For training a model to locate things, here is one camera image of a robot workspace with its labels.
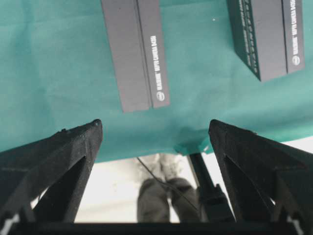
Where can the black RealSense camera box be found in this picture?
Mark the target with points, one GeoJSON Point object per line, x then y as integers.
{"type": "Point", "coordinates": [136, 41]}

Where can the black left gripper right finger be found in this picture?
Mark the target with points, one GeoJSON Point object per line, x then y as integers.
{"type": "Point", "coordinates": [263, 177]}

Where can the person legs in grey trousers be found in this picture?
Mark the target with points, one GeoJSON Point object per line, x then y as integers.
{"type": "Point", "coordinates": [162, 186]}

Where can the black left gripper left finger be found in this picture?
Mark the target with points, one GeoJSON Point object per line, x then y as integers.
{"type": "Point", "coordinates": [44, 181]}

